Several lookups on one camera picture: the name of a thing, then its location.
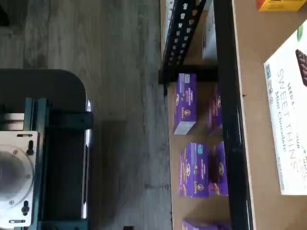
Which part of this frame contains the black robot cart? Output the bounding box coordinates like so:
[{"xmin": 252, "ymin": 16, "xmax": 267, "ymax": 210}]
[{"xmin": 0, "ymin": 69, "xmax": 87, "ymax": 230}]

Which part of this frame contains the white mint chocolate thins box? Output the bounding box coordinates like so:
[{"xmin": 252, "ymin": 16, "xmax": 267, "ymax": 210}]
[{"xmin": 263, "ymin": 21, "xmax": 307, "ymax": 196}]

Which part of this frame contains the purple Annie's snack box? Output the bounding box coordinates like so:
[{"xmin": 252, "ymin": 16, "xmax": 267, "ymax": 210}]
[
  {"xmin": 173, "ymin": 73, "xmax": 199, "ymax": 135},
  {"xmin": 207, "ymin": 83, "xmax": 224, "ymax": 137},
  {"xmin": 182, "ymin": 219, "xmax": 231, "ymax": 230},
  {"xmin": 208, "ymin": 141, "xmax": 228, "ymax": 197},
  {"xmin": 179, "ymin": 142, "xmax": 209, "ymax": 198}
]

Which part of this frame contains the teal aluminium frame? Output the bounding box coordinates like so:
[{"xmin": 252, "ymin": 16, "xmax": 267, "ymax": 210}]
[{"xmin": 23, "ymin": 97, "xmax": 94, "ymax": 230}]

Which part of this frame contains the black metal shelf rack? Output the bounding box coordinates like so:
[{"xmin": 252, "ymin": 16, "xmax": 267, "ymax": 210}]
[
  {"xmin": 160, "ymin": 0, "xmax": 218, "ymax": 65},
  {"xmin": 158, "ymin": 0, "xmax": 307, "ymax": 230}
]

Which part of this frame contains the dark object on floor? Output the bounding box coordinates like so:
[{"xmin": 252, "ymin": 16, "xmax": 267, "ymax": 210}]
[{"xmin": 0, "ymin": 0, "xmax": 11, "ymax": 26}]

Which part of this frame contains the orange Revival cracker box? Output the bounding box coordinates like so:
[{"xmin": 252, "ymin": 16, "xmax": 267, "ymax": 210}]
[{"xmin": 258, "ymin": 0, "xmax": 307, "ymax": 12}]

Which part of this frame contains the white patterned carton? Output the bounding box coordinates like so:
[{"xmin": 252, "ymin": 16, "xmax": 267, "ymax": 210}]
[
  {"xmin": 163, "ymin": 0, "xmax": 174, "ymax": 50},
  {"xmin": 202, "ymin": 0, "xmax": 218, "ymax": 64}
]

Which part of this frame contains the silver robot mounting plate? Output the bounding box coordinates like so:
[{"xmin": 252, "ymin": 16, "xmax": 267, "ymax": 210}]
[{"xmin": 0, "ymin": 130, "xmax": 40, "ymax": 227}]

